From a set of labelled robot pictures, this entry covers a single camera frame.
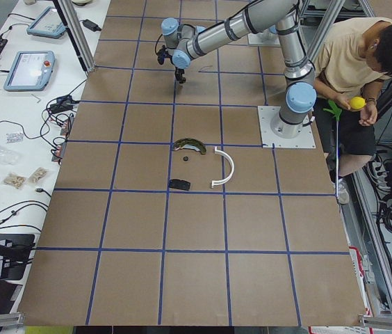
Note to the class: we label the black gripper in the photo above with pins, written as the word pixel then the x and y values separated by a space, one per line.
pixel 179 72

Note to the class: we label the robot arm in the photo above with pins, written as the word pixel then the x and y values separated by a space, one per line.
pixel 261 22

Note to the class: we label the green brake shoe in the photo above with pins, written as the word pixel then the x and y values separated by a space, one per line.
pixel 189 144

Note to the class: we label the black brake pad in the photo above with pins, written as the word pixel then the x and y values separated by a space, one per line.
pixel 178 184

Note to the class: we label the black power adapter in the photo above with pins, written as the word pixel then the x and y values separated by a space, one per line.
pixel 63 103

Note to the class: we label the far teach pendant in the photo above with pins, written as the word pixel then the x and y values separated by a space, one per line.
pixel 47 24

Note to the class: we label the teach pendant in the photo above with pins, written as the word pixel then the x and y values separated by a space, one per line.
pixel 30 71
pixel 47 24

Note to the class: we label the near teach pendant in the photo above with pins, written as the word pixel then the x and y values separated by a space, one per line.
pixel 30 71

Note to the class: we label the snack bag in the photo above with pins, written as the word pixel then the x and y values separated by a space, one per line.
pixel 38 175
pixel 14 180

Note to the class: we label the person in beige shirt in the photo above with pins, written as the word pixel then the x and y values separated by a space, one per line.
pixel 354 60

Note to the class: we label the yellow ball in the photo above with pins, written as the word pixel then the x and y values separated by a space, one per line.
pixel 357 103

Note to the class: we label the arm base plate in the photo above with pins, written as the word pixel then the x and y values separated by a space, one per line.
pixel 264 39
pixel 275 133

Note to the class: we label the white curved plastic bracket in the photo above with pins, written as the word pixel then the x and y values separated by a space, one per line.
pixel 231 163

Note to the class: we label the aluminium frame post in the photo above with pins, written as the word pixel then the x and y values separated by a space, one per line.
pixel 73 28

